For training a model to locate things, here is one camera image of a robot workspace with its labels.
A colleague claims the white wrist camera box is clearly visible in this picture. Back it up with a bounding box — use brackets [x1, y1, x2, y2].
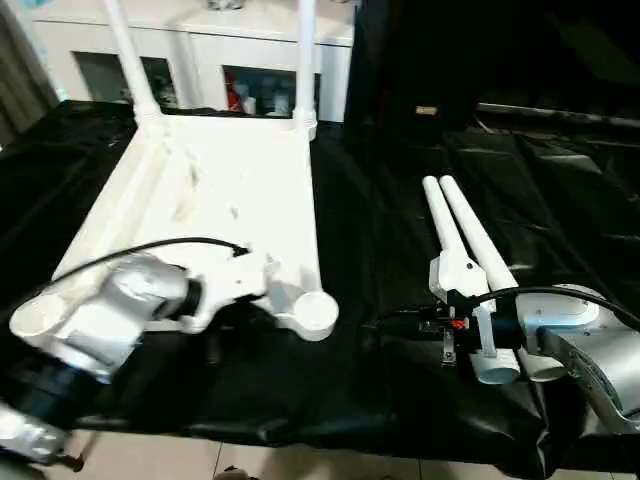
[428, 247, 502, 360]
[180, 248, 282, 337]

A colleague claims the white plastic table leg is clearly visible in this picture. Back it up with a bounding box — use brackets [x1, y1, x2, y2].
[101, 0, 165, 121]
[439, 174, 567, 384]
[291, 0, 322, 129]
[422, 175, 522, 386]

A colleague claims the white plastic table top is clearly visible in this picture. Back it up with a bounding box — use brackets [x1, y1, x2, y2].
[9, 110, 340, 345]

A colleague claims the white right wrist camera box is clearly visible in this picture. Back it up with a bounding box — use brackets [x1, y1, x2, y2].
[428, 247, 502, 360]

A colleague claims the white cabinet with glass doors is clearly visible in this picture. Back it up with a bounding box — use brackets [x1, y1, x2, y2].
[29, 0, 357, 124]

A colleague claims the black glossy mat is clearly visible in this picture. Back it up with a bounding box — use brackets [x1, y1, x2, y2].
[0, 97, 640, 480]

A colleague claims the black long pole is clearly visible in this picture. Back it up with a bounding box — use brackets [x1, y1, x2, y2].
[477, 102, 640, 130]

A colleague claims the black metal table leg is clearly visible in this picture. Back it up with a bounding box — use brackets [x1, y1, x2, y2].
[62, 433, 97, 472]

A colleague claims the grey brown curtain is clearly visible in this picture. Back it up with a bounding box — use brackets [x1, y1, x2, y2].
[0, 9, 61, 139]

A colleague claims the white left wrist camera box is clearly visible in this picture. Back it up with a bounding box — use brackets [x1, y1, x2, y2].
[180, 248, 282, 337]

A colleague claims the black backdrop cloth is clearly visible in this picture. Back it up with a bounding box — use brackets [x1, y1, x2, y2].
[343, 0, 640, 144]

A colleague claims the red packet in cabinet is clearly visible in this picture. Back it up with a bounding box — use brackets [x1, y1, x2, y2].
[225, 74, 243, 112]

